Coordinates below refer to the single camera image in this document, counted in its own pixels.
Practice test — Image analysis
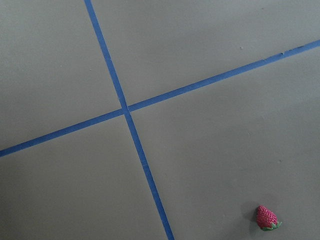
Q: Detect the red strawberry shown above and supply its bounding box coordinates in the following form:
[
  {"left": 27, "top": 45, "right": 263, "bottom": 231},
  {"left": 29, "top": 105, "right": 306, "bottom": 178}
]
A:
[{"left": 255, "top": 205, "right": 282, "bottom": 232}]

